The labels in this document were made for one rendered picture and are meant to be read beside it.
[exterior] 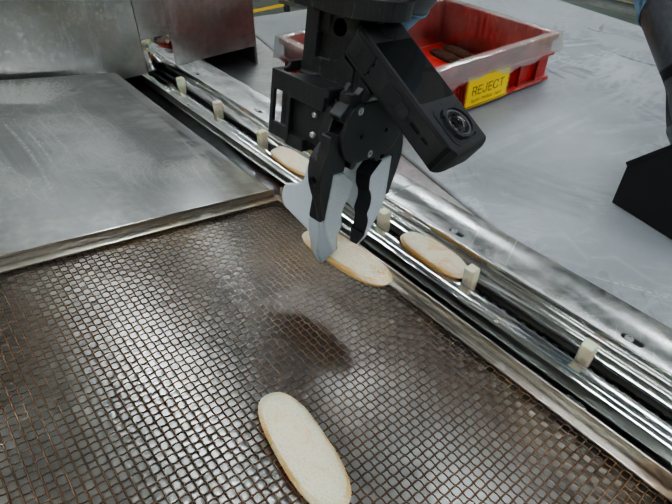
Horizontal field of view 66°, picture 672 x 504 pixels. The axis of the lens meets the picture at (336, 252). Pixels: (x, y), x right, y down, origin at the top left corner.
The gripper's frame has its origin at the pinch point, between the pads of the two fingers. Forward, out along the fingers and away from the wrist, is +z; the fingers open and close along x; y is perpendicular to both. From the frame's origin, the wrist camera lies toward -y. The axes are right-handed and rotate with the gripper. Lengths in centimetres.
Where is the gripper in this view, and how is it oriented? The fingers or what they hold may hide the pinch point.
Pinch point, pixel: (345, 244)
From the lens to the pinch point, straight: 45.8
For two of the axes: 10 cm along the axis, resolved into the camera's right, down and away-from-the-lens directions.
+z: -1.3, 8.2, 5.5
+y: -7.2, -4.6, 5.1
